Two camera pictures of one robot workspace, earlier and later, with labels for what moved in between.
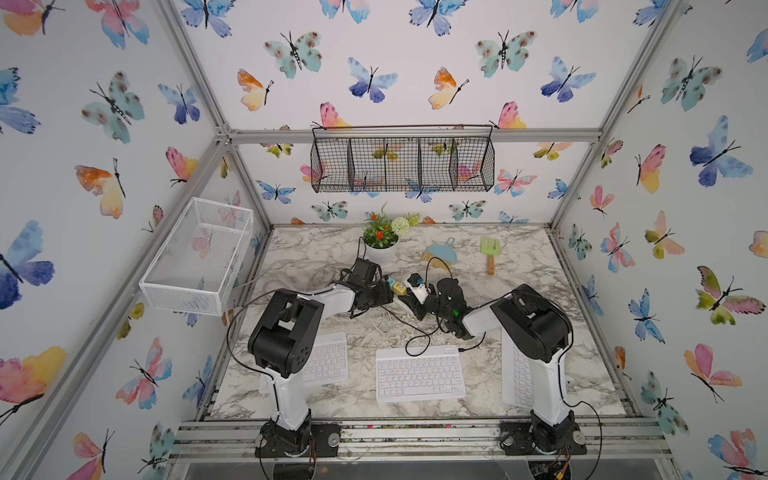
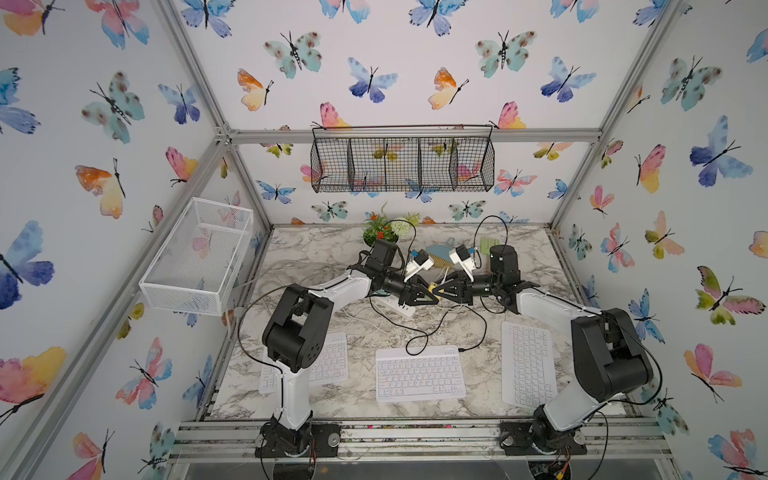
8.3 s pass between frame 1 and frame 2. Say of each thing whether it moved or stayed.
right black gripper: moved
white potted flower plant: stayed
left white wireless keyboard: stayed
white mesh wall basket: stayed
